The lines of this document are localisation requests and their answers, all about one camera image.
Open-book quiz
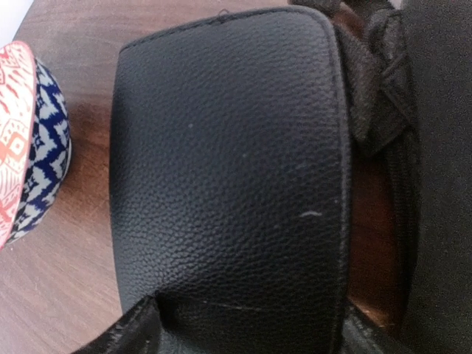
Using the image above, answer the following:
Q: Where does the patterned pink bowl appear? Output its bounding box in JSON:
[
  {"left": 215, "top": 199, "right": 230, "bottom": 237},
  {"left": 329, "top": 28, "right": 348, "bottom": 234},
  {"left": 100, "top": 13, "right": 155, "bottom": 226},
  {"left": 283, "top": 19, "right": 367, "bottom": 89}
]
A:
[{"left": 1, "top": 41, "right": 72, "bottom": 246}]

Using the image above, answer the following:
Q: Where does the black backpack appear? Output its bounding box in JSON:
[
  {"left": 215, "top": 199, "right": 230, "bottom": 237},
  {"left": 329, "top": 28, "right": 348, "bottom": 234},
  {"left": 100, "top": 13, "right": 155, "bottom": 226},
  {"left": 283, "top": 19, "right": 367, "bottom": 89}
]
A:
[{"left": 287, "top": 0, "right": 472, "bottom": 354}]

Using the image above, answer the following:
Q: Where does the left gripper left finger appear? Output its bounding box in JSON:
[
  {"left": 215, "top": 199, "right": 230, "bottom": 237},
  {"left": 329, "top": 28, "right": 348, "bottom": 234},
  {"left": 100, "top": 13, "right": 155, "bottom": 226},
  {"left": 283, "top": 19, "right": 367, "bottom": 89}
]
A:
[{"left": 73, "top": 296, "right": 162, "bottom": 354}]

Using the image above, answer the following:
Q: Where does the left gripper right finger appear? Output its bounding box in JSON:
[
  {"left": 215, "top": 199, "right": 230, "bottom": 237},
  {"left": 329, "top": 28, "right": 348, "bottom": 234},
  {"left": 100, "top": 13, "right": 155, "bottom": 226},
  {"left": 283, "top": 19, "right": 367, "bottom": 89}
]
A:
[{"left": 341, "top": 305, "right": 402, "bottom": 354}]

